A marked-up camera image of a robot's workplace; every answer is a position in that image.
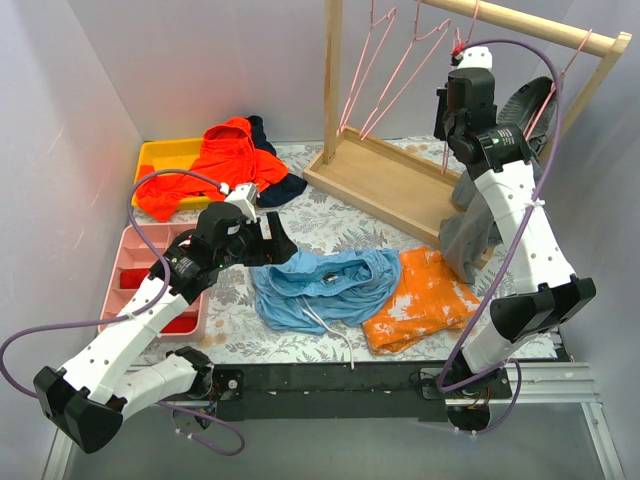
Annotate navy blue garment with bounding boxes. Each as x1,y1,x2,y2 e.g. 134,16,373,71
247,115,308,208

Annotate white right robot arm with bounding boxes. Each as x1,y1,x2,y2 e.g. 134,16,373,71
436,67,596,398

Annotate wooden clothes rack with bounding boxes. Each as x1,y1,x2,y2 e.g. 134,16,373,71
303,1,632,245

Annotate pink wire hanger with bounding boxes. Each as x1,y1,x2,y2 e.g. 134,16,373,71
359,1,452,141
440,0,480,175
337,0,397,134

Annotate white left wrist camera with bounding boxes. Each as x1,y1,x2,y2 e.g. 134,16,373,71
220,182,259,223

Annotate orange tie-dye shorts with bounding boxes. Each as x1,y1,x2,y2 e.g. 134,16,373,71
362,247,480,355

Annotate aluminium frame rail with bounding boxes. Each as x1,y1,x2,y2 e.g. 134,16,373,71
44,362,625,479

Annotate yellow plastic bin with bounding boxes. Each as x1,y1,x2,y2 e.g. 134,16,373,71
130,137,225,222

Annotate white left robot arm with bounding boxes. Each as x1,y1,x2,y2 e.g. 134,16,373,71
34,202,297,454

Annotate bright orange shorts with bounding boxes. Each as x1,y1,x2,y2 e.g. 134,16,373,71
136,117,267,221

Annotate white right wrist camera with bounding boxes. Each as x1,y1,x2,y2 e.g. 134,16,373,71
451,44,493,70

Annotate pink hanger holding grey shorts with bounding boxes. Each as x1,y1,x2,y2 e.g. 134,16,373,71
523,29,593,141

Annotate grey shorts on hanger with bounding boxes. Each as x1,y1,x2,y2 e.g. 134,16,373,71
439,76,557,284

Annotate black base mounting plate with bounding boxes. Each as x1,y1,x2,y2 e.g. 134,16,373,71
208,361,512,422

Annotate red folded cloth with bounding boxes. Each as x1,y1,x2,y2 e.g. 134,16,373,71
119,268,149,290

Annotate red cloth in front compartment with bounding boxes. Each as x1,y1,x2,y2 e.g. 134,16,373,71
161,312,199,335

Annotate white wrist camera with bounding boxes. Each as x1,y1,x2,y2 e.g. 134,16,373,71
220,182,259,223
451,44,493,70

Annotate pink divided organizer tray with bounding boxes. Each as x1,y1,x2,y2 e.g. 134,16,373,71
101,222,210,343

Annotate light blue shorts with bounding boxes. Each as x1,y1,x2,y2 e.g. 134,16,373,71
250,248,402,339

